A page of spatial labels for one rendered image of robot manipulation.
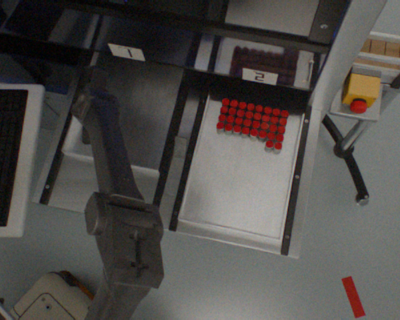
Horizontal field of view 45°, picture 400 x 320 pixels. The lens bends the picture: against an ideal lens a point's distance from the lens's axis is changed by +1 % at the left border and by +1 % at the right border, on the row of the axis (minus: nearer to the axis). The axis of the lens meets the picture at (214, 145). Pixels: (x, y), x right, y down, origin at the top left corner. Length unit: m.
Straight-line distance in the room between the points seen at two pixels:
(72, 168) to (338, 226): 1.25
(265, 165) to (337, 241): 0.96
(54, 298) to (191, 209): 0.84
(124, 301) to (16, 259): 1.62
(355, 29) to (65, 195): 0.82
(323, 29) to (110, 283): 0.61
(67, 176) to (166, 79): 0.37
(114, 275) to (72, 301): 1.25
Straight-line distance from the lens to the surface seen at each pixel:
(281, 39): 1.02
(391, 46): 1.39
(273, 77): 1.18
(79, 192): 1.30
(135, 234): 0.71
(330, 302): 2.13
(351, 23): 0.95
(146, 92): 1.34
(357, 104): 1.20
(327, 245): 2.14
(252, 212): 1.23
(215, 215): 1.22
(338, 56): 1.05
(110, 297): 0.69
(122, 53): 1.26
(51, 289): 1.93
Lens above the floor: 2.09
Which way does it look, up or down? 73 degrees down
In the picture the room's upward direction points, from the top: 6 degrees counter-clockwise
